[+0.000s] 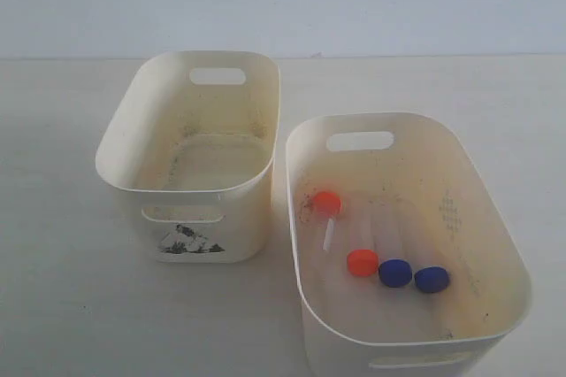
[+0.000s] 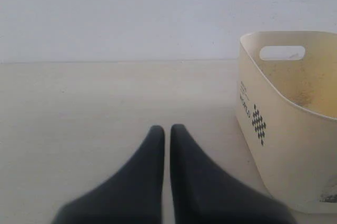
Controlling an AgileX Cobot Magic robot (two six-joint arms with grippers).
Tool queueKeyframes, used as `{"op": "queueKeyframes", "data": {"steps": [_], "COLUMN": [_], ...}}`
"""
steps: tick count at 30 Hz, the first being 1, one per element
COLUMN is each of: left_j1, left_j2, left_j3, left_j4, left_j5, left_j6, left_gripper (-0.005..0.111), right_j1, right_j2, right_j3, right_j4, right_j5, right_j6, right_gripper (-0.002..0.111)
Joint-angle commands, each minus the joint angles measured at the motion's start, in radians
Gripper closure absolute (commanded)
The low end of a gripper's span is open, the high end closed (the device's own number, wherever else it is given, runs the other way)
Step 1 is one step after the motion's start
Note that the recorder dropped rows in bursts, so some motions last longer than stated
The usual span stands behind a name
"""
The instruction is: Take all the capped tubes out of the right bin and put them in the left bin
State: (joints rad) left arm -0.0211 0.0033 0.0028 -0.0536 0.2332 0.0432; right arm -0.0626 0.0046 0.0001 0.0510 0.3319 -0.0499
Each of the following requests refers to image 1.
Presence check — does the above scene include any orange-capped tube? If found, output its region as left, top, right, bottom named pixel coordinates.
left=312, top=190, right=344, bottom=254
left=347, top=208, right=379, bottom=277

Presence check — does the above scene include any cream plastic bin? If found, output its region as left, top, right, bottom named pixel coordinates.
left=96, top=51, right=280, bottom=263
left=286, top=112, right=531, bottom=376

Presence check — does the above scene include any blue-capped tube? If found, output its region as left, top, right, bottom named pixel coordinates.
left=399, top=214, right=450, bottom=294
left=375, top=210, right=413, bottom=289

